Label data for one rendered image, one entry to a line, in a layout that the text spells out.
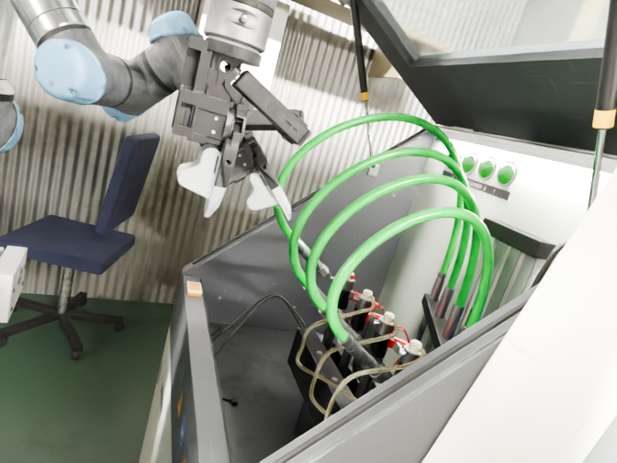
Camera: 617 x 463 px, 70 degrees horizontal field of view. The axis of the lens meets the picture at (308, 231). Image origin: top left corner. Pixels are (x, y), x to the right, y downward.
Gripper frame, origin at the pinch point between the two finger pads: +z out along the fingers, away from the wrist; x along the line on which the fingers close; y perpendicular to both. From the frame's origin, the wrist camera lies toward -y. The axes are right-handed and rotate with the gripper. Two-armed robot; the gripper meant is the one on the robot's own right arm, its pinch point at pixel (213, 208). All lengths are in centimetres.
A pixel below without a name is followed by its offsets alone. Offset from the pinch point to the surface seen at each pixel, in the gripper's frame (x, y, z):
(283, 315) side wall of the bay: -43, -31, 36
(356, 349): 12.9, -19.8, 11.5
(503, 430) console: 29.2, -28.8, 9.5
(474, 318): 12.5, -36.5, 5.1
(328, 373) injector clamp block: -1.7, -25.3, 24.9
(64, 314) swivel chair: -169, 35, 113
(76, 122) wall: -210, 49, 21
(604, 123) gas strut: 20.5, -35.0, -22.6
